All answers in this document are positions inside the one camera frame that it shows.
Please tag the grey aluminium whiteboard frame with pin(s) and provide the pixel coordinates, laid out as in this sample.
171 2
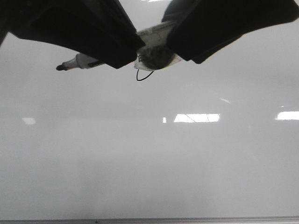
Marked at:
202 220

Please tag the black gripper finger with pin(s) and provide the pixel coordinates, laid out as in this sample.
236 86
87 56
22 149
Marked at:
203 27
97 28

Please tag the white glossy whiteboard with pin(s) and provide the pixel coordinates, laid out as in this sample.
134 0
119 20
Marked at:
217 139

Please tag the white black-tipped whiteboard marker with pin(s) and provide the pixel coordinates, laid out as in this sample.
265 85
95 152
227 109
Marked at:
155 55

